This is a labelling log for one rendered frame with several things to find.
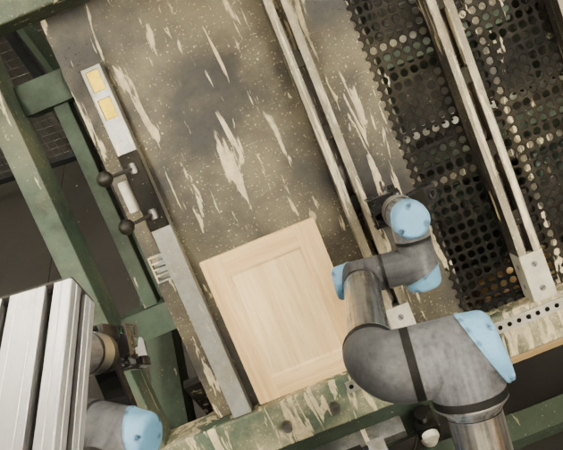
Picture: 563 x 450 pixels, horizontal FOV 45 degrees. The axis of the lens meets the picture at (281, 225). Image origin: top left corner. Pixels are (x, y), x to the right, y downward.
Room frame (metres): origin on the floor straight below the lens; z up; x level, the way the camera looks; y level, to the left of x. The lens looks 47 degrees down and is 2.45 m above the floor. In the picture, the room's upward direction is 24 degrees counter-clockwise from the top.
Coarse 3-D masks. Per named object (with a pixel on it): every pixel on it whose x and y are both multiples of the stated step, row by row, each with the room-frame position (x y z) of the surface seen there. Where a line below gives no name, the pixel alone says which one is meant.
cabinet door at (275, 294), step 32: (224, 256) 1.15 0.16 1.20; (256, 256) 1.12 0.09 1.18; (288, 256) 1.10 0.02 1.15; (320, 256) 1.08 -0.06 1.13; (224, 288) 1.10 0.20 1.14; (256, 288) 1.08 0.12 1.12; (288, 288) 1.06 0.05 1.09; (320, 288) 1.03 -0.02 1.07; (224, 320) 1.06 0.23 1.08; (256, 320) 1.03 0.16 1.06; (288, 320) 1.01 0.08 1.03; (320, 320) 0.99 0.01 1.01; (256, 352) 0.98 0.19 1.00; (288, 352) 0.96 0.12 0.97; (320, 352) 0.94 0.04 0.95; (256, 384) 0.93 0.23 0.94; (288, 384) 0.91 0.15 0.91
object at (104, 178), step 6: (132, 162) 1.31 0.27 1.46; (132, 168) 1.30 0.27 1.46; (138, 168) 1.31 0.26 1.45; (102, 174) 1.24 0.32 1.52; (108, 174) 1.24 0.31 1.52; (114, 174) 1.26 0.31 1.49; (120, 174) 1.27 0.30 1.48; (102, 180) 1.23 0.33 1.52; (108, 180) 1.23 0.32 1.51; (102, 186) 1.23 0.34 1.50; (108, 186) 1.23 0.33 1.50
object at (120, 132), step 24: (96, 96) 1.44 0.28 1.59; (120, 120) 1.39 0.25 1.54; (120, 144) 1.36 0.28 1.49; (168, 216) 1.25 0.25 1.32; (168, 240) 1.20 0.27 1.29; (168, 264) 1.16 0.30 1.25; (192, 288) 1.11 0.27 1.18; (192, 312) 1.08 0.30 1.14; (216, 336) 1.02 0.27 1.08; (216, 360) 0.99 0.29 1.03; (240, 384) 0.94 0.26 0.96; (240, 408) 0.90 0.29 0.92
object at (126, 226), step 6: (150, 210) 1.23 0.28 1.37; (144, 216) 1.21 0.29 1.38; (150, 216) 1.22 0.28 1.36; (156, 216) 1.22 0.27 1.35; (120, 222) 1.17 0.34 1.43; (126, 222) 1.16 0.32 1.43; (132, 222) 1.17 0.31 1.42; (138, 222) 1.19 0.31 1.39; (120, 228) 1.16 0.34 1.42; (126, 228) 1.15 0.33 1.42; (132, 228) 1.16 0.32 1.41; (126, 234) 1.15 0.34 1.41
